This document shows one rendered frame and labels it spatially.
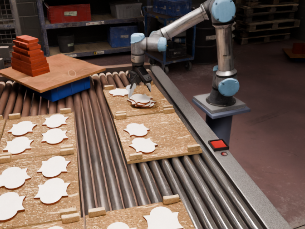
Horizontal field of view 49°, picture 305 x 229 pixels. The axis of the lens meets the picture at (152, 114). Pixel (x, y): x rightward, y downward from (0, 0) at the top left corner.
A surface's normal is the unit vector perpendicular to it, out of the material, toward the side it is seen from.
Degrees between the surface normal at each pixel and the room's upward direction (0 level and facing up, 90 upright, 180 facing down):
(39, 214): 0
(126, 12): 96
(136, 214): 0
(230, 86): 96
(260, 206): 0
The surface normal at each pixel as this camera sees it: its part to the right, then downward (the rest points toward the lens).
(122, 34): 0.30, 0.44
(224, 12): -0.01, 0.32
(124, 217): 0.00, -0.89
